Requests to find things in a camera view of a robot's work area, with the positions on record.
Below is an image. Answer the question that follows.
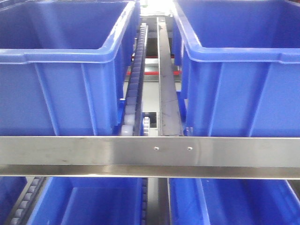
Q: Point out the blue bin lower right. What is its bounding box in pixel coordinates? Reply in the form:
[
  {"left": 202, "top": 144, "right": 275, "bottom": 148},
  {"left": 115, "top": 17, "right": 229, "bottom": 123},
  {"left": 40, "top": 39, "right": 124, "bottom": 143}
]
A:
[{"left": 169, "top": 178, "right": 300, "bottom": 225}]

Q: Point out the steel divider rail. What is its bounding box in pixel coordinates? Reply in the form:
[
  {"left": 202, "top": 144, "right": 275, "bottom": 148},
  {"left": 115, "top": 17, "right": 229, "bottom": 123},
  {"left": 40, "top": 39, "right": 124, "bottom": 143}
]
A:
[{"left": 157, "top": 17, "right": 183, "bottom": 136}]

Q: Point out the upper right blue bin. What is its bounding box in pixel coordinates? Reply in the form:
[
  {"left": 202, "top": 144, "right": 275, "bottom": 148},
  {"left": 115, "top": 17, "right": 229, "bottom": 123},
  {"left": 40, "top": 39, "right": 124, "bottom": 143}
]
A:
[{"left": 172, "top": 0, "right": 300, "bottom": 137}]

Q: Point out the upper left blue bin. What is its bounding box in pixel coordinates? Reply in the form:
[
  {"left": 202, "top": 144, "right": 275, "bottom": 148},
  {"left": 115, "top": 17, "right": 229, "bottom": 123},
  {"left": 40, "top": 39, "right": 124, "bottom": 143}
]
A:
[{"left": 0, "top": 0, "right": 138, "bottom": 136}]

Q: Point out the blue bin lower left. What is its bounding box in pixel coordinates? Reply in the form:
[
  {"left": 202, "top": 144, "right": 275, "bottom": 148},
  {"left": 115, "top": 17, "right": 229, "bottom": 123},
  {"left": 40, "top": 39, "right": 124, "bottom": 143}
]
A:
[{"left": 28, "top": 177, "right": 143, "bottom": 225}]

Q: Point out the lower roller track left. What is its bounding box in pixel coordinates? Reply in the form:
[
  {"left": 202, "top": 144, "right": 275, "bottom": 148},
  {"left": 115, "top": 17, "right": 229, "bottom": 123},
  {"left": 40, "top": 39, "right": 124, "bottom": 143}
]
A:
[{"left": 4, "top": 176, "right": 47, "bottom": 225}]

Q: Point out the roller track rail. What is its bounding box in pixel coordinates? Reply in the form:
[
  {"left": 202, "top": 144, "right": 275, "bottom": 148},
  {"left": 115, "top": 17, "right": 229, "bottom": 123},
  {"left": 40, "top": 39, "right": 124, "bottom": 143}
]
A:
[{"left": 120, "top": 23, "right": 148, "bottom": 136}]

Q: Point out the blue bin far left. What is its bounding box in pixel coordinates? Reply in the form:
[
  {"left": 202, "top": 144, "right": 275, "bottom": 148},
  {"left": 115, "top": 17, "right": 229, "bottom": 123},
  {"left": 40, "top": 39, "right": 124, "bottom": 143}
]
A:
[{"left": 0, "top": 176, "right": 27, "bottom": 225}]

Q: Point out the stainless steel shelf rack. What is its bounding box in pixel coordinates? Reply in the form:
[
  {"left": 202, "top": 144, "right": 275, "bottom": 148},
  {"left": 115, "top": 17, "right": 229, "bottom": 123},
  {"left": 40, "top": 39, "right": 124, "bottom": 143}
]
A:
[{"left": 0, "top": 136, "right": 300, "bottom": 180}]

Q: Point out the blue bin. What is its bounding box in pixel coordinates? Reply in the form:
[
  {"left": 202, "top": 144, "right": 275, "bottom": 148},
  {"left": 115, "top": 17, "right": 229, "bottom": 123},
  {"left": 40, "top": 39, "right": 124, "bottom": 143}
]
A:
[
  {"left": 169, "top": 178, "right": 300, "bottom": 225},
  {"left": 172, "top": 0, "right": 300, "bottom": 137},
  {"left": 0, "top": 0, "right": 138, "bottom": 136},
  {"left": 28, "top": 177, "right": 143, "bottom": 225},
  {"left": 0, "top": 176, "right": 27, "bottom": 225}
]

